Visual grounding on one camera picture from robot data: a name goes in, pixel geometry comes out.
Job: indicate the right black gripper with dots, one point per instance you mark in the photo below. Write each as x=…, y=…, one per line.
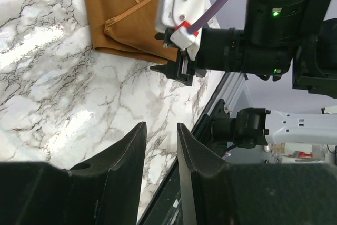
x=220, y=50

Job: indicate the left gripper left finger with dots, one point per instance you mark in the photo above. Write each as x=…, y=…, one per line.
x=104, y=189

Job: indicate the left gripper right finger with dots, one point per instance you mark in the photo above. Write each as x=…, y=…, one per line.
x=226, y=193

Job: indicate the brown cloth napkin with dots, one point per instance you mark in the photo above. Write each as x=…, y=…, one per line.
x=127, y=28

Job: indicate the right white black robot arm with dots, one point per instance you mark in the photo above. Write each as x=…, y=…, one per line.
x=279, y=36

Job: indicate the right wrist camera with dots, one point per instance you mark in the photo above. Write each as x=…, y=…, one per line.
x=179, y=15

